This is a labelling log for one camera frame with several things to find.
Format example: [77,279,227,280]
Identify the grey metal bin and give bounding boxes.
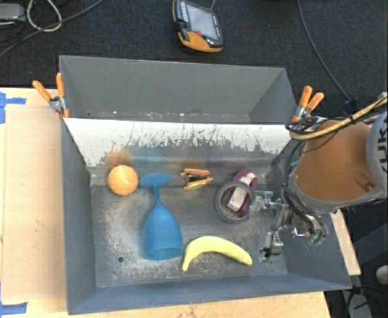
[58,54,353,316]

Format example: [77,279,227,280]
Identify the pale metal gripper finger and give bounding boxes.
[261,226,285,262]
[250,191,281,217]

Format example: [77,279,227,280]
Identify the orange ball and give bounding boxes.
[107,164,139,197]

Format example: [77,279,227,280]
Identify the blue plastic wine glass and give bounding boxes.
[139,172,185,262]

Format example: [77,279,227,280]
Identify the grey tape roll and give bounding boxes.
[214,180,256,225]

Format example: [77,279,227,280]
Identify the yellow banana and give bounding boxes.
[181,235,253,272]

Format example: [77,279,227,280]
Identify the small orange clip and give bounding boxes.
[179,168,214,191]

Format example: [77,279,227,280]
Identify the brown cardboard board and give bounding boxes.
[0,105,68,306]

